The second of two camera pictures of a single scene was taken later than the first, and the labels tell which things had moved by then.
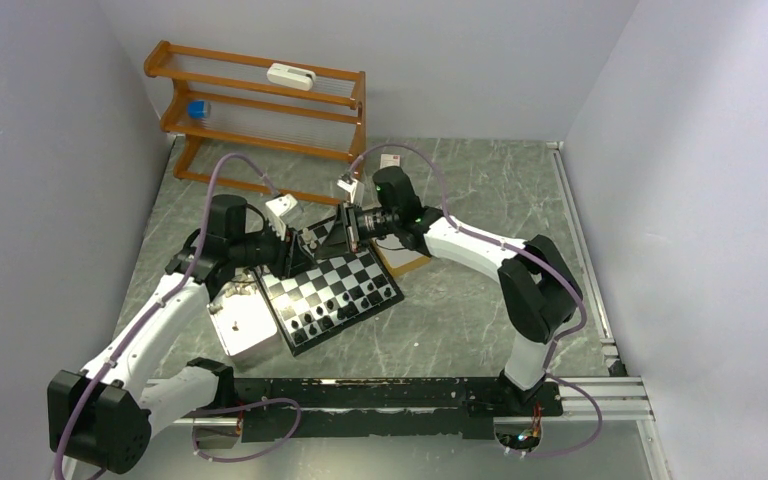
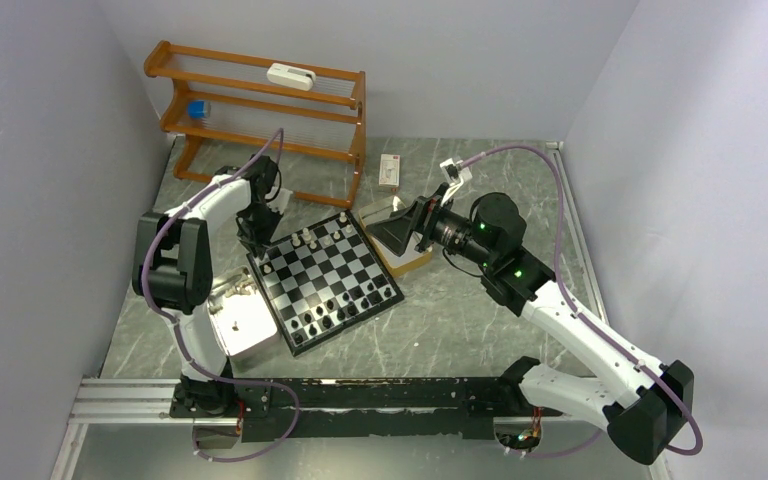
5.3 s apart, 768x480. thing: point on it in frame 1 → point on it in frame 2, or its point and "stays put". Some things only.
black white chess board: (333, 288) stays put
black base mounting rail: (401, 407) stays put
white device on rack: (292, 76) stays put
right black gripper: (335, 244) → (396, 230)
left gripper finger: (301, 262) → (257, 250)
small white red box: (389, 160) stays put
